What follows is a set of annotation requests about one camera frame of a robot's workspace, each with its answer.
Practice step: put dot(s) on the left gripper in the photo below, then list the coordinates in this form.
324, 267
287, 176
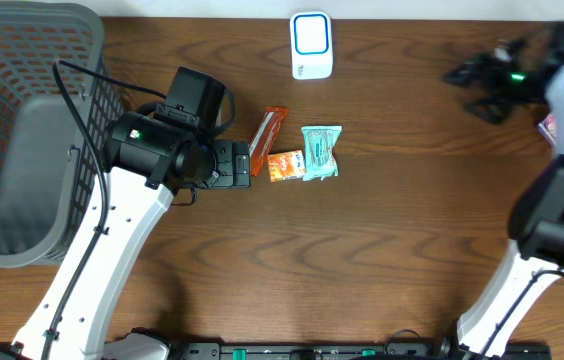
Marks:
237, 164

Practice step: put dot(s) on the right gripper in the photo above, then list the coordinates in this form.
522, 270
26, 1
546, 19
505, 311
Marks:
492, 68

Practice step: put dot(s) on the small orange packet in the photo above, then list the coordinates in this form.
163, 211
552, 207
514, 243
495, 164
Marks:
286, 166

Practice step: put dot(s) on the orange snack bar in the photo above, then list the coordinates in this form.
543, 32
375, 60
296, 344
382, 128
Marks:
265, 136

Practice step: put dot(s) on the purple red snack pack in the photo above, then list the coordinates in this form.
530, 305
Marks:
548, 129

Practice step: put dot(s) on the green wipes packet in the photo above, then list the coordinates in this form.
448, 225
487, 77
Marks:
319, 143

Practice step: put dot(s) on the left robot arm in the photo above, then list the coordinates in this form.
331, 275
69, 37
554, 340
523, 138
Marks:
146, 158

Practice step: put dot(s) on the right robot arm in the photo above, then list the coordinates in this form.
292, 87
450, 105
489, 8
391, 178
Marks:
534, 257

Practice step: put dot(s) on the white barcode scanner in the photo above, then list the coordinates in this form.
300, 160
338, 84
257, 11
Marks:
311, 45

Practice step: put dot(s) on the grey plastic basket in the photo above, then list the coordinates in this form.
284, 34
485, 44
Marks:
46, 170

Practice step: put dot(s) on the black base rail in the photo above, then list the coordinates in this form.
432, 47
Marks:
395, 349

